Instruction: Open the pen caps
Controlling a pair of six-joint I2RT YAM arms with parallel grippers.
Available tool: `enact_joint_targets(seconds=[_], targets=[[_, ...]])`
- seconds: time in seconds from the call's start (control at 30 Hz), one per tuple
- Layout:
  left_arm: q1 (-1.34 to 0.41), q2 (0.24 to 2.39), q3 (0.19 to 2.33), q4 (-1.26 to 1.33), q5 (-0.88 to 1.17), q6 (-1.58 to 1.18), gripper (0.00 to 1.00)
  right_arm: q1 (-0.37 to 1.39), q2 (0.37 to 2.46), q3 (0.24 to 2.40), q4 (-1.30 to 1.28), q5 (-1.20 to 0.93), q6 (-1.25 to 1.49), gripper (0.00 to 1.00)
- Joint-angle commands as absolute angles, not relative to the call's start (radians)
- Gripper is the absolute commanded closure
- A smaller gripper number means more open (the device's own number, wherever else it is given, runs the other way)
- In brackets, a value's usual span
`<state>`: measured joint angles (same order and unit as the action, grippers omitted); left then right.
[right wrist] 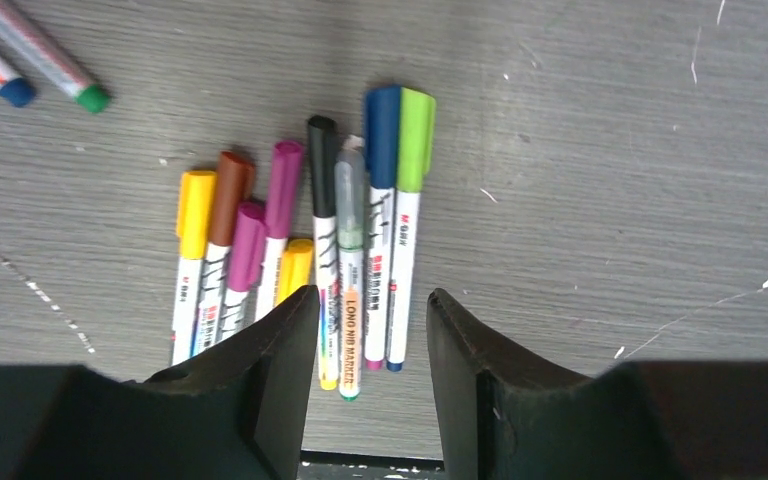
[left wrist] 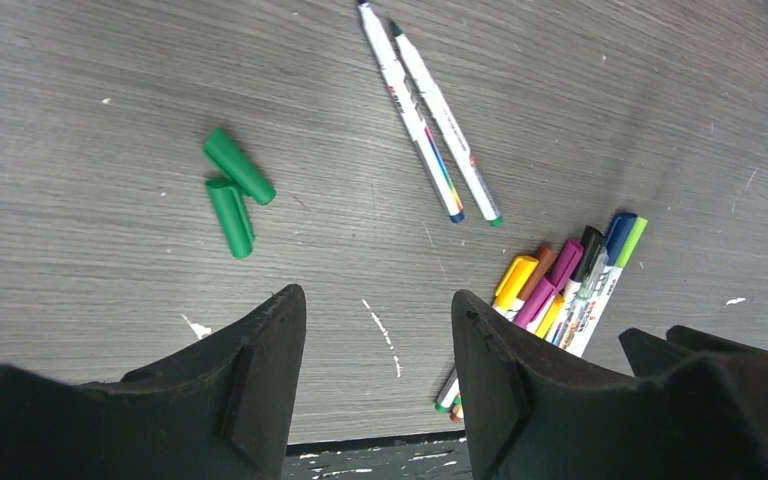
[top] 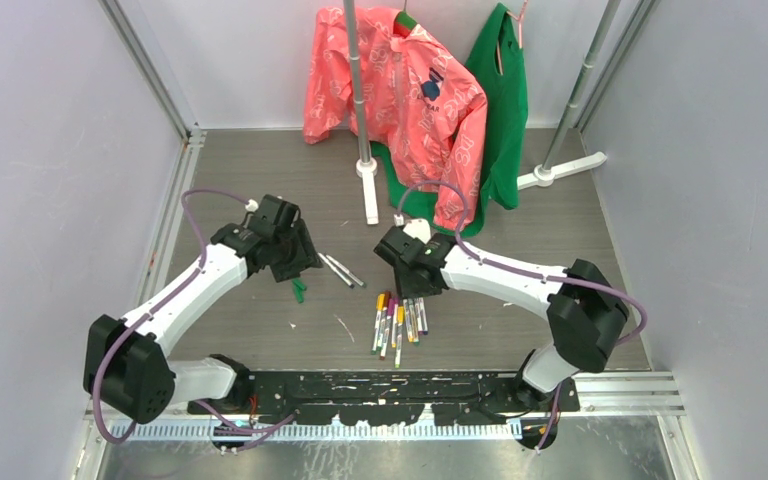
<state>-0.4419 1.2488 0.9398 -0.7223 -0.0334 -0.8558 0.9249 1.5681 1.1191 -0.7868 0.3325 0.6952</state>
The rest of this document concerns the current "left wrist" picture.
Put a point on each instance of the lower magenta cap marker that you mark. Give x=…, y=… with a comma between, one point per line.
x=540, y=296

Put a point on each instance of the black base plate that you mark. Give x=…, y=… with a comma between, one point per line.
x=437, y=455

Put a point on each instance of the upper magenta cap marker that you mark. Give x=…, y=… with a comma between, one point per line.
x=565, y=264

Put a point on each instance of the green clip pen cap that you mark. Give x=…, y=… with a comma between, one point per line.
x=227, y=199

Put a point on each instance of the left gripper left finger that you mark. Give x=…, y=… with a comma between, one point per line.
x=220, y=408

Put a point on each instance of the green clip cap marker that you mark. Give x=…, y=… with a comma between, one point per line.
x=407, y=105

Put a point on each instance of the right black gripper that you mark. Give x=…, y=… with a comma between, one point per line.
x=712, y=414

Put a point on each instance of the blue cap marker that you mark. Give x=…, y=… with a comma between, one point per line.
x=612, y=245

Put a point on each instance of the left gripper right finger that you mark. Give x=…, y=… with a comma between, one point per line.
x=534, y=411

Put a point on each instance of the clear cap marker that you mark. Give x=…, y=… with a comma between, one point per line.
x=448, y=400

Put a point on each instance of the lime cap marker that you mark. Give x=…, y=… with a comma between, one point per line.
x=587, y=329

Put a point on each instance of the black cap marker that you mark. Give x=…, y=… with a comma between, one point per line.
x=592, y=241

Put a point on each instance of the green plain pen cap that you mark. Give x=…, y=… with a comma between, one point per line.
x=234, y=163

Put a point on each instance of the yellow clip cap marker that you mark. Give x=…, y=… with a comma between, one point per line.
x=507, y=300

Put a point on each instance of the brown cap marker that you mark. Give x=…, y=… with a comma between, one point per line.
x=546, y=256

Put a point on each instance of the magenta cap marker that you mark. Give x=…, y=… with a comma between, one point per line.
x=540, y=296
x=565, y=264

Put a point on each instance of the short yellow cap marker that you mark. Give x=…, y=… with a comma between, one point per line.
x=548, y=320

